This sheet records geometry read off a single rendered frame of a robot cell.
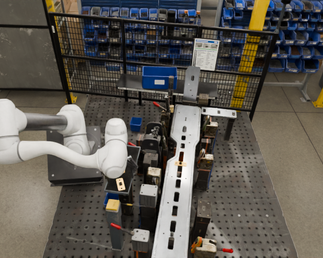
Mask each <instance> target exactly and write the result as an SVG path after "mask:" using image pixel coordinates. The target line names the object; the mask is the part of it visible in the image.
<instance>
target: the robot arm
mask: <svg viewBox="0 0 323 258"><path fill-rule="evenodd" d="M22 131H57V132H59V133H60V134H62V135H63V138H64V145H61V144H59V143H56V142H51V141H20V139H19V135H18V134H19V133H21V132H22ZM127 142H128V135H127V128H126V125H125V123H124V121H123V120H122V119H119V118H113V119H110V120H108V122H107V124H106V128H105V146H104V147H102V148H100V149H98V150H97V152H96V153H95V154H93V155H92V151H93V147H94V145H95V142H94V141H88V140H87V136H86V126H85V120H84V115H83V113H82V111H81V109H80V108H79V107H78V106H77V105H74V104H69V105H65V106H64V107H62V108H61V110H60V112H59V113H57V114H56V115H50V114H37V113H23V112H22V111H20V110H19V109H17V108H16V107H15V105H14V103H13V102H12V101H10V100H8V99H0V164H14V163H19V162H23V161H27V160H29V159H32V158H35V157H38V156H41V155H46V154H50V155H54V156H57V157H59V158H61V159H63V160H66V161H68V162H70V163H72V164H74V168H78V167H79V166H80V167H84V168H97V169H99V170H100V173H101V175H102V176H103V175H105V179H107V181H108V183H109V178H112V179H114V178H118V177H120V176H121V175H122V174H123V173H124V171H125V168H126V166H127V167H129V168H131V176H132V178H133V173H135V169H136V168H138V165H137V163H136V162H135V161H134V160H133V159H132V157H131V155H129V156H128V153H127ZM127 160H129V161H130V162H131V163H132V164H131V163H129V162H127Z"/></svg>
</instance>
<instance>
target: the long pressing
mask: <svg viewBox="0 0 323 258"><path fill-rule="evenodd" d="M185 119H186V121H185ZM200 121H201V108H199V107H197V106H188V105H178V104H177V105H176V106H175V108H174V113H173V119H172V125H171V132H170V138H171V139H172V140H173V141H174V142H175V143H176V153H175V156H174V157H173V158H171V159H169V160H168V161H167V165H166V171H165V177H164V183H163V189H162V193H161V200H160V206H159V212H158V218H157V224H156V231H155V237H154V243H153V249H152V255H151V258H187V256H188V242H189V229H190V215H191V201H192V187H193V173H194V159H195V147H196V145H197V143H198V142H199V137H200ZM183 126H186V127H187V131H186V132H183ZM182 136H185V137H186V139H185V140H182V139H181V137H182ZM189 142H190V143H189ZM182 143H183V144H185V148H184V149H182V148H180V145H181V144H182ZM180 152H184V158H183V162H186V163H187V166H182V172H181V178H178V177H177V169H178V165H174V162H175V161H179V153H180ZM171 176H172V177H171ZM176 180H181V182H180V188H175V185H176ZM175 192H178V193H179V200H178V202H174V193H175ZM168 202H169V203H168ZM173 206H177V207H178V209H177V216H176V217H174V216H172V209H173ZM171 221H175V222H176V227H175V232H174V236H170V233H171V232H170V226H171ZM163 233H164V234H163ZM180 235H181V236H180ZM169 237H171V238H174V246H173V249H172V250H170V249H168V241H169Z"/></svg>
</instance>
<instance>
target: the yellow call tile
mask: <svg viewBox="0 0 323 258"><path fill-rule="evenodd" d="M118 205H119V200H113V199H109V200H108V203H107V207H106V209H109V210H117V209H118Z"/></svg>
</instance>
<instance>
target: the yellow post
mask: <svg viewBox="0 0 323 258"><path fill-rule="evenodd" d="M269 3H270V0H255V3H254V7H253V11H252V15H251V20H250V24H249V28H248V30H258V31H262V30H263V26H264V22H265V16H266V12H267V9H268V6H269ZM257 35H258V34H255V36H254V38H259V39H260V36H261V35H258V37H257ZM247 37H248V39H247V44H245V46H246V47H245V46H244V49H246V50H245V52H244V50H243V54H244V55H250V56H243V55H242V57H241V60H242V58H243V60H245V59H246V60H245V62H244V61H242V63H241V61H240V65H241V66H248V67H247V68H246V67H244V68H243V67H240V66H239V70H240V71H244V72H245V70H246V72H248V71H249V72H251V70H252V68H251V67H252V66H253V62H251V64H250V62H247V61H254V58H255V57H254V56H255V54H256V51H254V53H253V51H251V52H250V49H251V50H257V47H258V43H259V39H257V41H256V39H254V40H253V39H252V38H251V40H250V37H251V34H247ZM249 41H250V44H252V42H253V44H255V43H256V45H249V48H248V44H249ZM251 47H252V48H251ZM254 47H255V49H254ZM247 49H248V52H247ZM252 55H253V56H252ZM248 59H249V60H248ZM251 59H252V60H251ZM244 63H245V64H244ZM247 63H248V64H247ZM249 66H250V68H249ZM237 78H238V79H236V80H237V81H244V82H243V84H242V82H240V83H239V82H237V84H236V83H235V85H236V86H241V85H242V87H236V88H235V87H234V90H236V91H235V92H233V95H236V94H237V95H238V96H234V97H233V96H232V99H233V101H232V100H231V104H232V105H230V106H231V107H237V108H241V106H242V103H243V101H238V102H237V100H244V97H241V96H242V94H243V96H245V91H246V87H247V85H248V81H249V78H247V79H246V77H244V78H243V77H241V79H240V77H237ZM243 79H244V80H243ZM245 82H246V83H245ZM244 86H245V87H244ZM240 89H241V90H240ZM237 90H238V91H243V90H244V92H237ZM239 93H240V94H239ZM239 95H240V96H239ZM238 97H239V98H238ZM235 98H236V101H235ZM234 102H235V104H240V106H239V105H237V106H236V105H233V104H234Z"/></svg>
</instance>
